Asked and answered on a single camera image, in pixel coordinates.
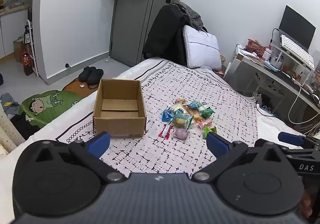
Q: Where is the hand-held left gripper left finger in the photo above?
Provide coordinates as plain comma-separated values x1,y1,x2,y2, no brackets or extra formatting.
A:
32,132,128,184

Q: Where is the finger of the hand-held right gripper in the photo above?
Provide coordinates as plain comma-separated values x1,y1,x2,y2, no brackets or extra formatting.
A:
278,132,320,150

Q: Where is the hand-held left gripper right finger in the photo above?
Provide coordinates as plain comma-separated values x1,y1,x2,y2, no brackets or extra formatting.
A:
191,131,290,183

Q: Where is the bright green snack packet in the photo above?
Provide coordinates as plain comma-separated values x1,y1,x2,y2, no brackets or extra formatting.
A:
203,126,218,139

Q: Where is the pink snack packet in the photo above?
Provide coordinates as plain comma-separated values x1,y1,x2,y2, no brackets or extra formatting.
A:
196,118,212,129

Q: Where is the dark green snack packet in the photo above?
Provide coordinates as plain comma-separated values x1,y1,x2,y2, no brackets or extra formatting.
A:
200,107,215,119

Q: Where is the brown cardboard box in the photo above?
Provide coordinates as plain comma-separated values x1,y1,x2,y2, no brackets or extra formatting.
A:
92,79,147,138

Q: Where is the pink round cake packet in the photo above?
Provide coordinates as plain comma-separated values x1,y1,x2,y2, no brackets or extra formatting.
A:
174,127,190,140

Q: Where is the orange snack packet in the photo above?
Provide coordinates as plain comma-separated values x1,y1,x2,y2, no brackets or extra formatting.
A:
186,109,203,120

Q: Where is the green-edged round cake packet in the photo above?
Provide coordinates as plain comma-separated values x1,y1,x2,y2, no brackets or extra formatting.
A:
172,111,194,129

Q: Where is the teal snack packet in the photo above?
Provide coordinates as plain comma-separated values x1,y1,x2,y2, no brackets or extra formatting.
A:
187,100,204,110

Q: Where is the red snack packet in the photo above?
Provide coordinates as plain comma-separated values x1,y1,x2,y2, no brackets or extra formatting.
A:
159,124,173,138

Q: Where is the white cracker packet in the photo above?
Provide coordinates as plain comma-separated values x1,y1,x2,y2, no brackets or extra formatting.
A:
171,103,187,113

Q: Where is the blue snack packet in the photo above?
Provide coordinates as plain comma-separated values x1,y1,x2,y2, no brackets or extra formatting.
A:
161,108,175,122

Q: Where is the person's right hand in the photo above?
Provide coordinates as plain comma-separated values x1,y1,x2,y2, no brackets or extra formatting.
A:
299,184,315,222

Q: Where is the patterned white bed cover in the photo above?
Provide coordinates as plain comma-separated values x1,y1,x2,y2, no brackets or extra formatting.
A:
0,57,308,214

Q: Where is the cartoon floor mat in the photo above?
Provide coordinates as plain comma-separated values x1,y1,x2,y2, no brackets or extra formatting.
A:
19,77,98,129

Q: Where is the black slipper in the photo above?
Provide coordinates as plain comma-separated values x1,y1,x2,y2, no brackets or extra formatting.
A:
78,66,97,82
86,68,104,85

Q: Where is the black-patterned white blanket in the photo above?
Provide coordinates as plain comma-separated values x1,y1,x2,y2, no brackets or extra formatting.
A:
56,59,259,174

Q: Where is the grey desk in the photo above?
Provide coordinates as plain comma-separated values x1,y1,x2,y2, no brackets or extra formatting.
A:
224,44,320,124

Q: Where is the white keyboard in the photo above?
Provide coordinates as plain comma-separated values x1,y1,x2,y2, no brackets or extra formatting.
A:
280,34,315,68

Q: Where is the polka dot cloth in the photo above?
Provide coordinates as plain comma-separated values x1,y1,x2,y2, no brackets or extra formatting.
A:
0,104,25,154

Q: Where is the light grey laptop bag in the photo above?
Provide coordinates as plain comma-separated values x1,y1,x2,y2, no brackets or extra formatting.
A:
182,25,222,70

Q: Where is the red plastic basket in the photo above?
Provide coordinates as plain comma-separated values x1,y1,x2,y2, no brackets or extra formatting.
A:
245,38,267,57

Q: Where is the white rack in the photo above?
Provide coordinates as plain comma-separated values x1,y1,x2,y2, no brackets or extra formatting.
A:
24,20,40,78

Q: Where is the brown soda bottle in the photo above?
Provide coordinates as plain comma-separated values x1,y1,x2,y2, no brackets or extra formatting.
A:
21,50,34,76

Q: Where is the black monitor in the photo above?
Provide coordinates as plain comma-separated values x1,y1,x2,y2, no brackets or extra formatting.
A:
278,5,317,51

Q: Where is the grey door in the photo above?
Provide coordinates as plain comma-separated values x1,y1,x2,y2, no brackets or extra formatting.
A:
109,0,190,68

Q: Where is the black coat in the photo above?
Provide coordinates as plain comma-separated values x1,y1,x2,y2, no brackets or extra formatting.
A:
142,4,190,67

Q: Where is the dark glass bottle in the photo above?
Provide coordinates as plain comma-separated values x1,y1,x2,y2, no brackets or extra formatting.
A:
23,25,32,45

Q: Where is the grey sweater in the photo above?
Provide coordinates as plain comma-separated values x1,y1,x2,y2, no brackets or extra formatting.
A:
171,0,204,30

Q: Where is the white lower cabinet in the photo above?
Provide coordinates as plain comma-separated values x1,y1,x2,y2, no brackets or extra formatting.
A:
0,10,28,59

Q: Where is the kitchen counter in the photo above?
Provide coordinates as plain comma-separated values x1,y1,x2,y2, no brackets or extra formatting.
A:
0,3,31,16

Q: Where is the white cable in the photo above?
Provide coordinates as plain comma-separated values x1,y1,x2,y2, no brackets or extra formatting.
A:
287,84,320,124

